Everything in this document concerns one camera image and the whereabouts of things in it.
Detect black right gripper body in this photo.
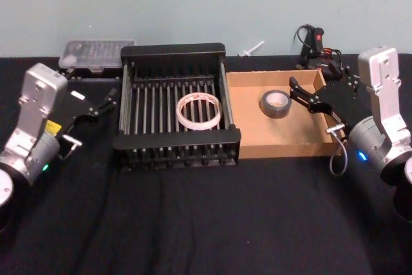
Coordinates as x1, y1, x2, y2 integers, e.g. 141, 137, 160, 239
317, 79, 371, 127

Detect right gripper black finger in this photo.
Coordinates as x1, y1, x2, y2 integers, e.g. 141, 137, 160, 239
288, 75, 333, 116
334, 64, 361, 92

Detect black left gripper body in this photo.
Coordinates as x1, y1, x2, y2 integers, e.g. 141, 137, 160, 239
48, 89, 100, 147

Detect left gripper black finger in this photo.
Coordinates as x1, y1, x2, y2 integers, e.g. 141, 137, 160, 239
63, 68, 77, 91
91, 87, 118, 117

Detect roll of silver tape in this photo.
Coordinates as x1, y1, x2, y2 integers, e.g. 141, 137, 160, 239
259, 89, 292, 119

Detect roll of white tape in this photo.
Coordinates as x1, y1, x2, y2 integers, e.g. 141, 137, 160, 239
176, 92, 223, 132

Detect clear plastic case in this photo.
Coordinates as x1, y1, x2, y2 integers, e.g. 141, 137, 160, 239
59, 38, 136, 80

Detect shallow brown cardboard tray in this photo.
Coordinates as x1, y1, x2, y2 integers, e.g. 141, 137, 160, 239
225, 68, 344, 160

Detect small white plastic piece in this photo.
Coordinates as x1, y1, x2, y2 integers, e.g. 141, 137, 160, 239
237, 40, 265, 58

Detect black rack with steel bars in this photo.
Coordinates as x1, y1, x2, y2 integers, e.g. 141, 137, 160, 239
112, 42, 242, 173

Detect black table cloth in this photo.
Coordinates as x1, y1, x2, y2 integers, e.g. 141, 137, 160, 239
0, 52, 412, 275

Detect left gripper cable silver plug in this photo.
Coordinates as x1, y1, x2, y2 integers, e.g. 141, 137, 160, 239
59, 135, 83, 161

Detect gripper cable silver plug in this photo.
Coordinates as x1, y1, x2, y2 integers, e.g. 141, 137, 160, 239
326, 124, 351, 176
59, 135, 83, 161

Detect black corded tool red switch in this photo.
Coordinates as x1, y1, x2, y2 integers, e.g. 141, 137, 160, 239
292, 23, 351, 80

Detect right gripper cable silver plug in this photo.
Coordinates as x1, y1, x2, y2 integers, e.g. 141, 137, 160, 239
326, 124, 351, 176

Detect plain pale wall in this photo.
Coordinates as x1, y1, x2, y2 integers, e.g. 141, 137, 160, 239
0, 0, 412, 61

